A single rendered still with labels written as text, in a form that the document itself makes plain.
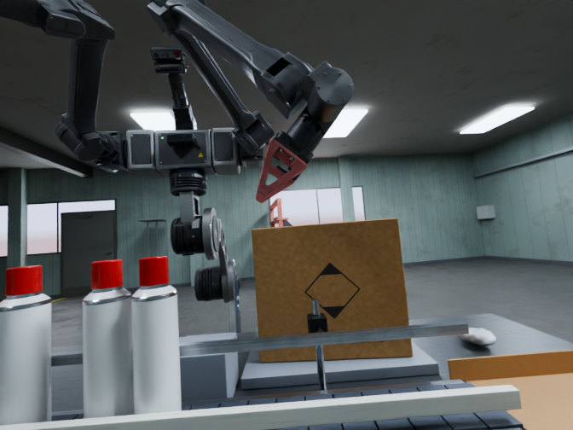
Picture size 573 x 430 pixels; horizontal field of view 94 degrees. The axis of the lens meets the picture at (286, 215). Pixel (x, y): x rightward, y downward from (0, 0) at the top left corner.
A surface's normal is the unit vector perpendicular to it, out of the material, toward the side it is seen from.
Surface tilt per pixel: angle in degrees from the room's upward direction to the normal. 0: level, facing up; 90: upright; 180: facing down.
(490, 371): 90
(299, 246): 90
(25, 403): 90
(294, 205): 90
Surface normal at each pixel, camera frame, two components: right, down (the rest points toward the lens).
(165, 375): 0.75, -0.11
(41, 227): 0.11, -0.09
